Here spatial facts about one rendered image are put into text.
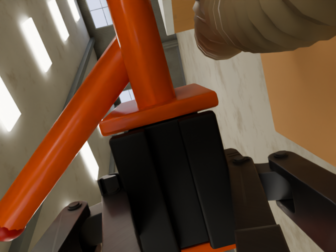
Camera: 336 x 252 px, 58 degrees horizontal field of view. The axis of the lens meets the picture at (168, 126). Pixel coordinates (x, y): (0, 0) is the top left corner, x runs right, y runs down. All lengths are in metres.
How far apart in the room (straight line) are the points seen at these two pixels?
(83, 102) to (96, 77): 0.02
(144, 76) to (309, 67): 0.17
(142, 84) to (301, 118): 0.20
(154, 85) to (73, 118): 0.05
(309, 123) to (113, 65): 0.20
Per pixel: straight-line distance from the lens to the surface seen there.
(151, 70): 0.15
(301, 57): 0.29
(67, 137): 0.19
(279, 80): 0.35
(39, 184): 0.20
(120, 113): 0.16
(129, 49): 0.16
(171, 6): 1.92
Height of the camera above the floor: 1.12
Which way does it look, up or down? 1 degrees up
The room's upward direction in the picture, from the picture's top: 104 degrees counter-clockwise
